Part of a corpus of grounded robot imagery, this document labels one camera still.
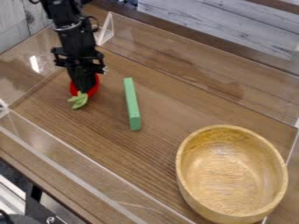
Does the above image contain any black cable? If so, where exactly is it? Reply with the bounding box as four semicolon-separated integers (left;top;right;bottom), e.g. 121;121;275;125
0;209;13;224

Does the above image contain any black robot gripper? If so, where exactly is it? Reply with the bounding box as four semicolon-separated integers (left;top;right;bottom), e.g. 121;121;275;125
51;23;107;93

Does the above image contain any black table leg bracket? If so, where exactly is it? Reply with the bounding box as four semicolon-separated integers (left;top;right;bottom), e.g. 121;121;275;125
24;185;67;224

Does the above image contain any green rectangular block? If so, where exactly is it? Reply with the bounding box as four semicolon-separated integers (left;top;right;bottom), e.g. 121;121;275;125
124;78;142;130

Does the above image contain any red plush strawberry toy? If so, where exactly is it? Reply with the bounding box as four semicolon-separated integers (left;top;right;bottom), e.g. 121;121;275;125
68;74;100;109

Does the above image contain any clear acrylic corner bracket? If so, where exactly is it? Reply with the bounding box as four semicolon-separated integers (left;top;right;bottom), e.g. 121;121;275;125
93;13;115;46

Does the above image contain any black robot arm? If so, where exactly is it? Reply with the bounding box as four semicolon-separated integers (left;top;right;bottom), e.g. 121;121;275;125
29;0;105;94

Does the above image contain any wooden oval bowl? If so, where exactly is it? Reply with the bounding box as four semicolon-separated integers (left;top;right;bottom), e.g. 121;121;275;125
175;125;288;224

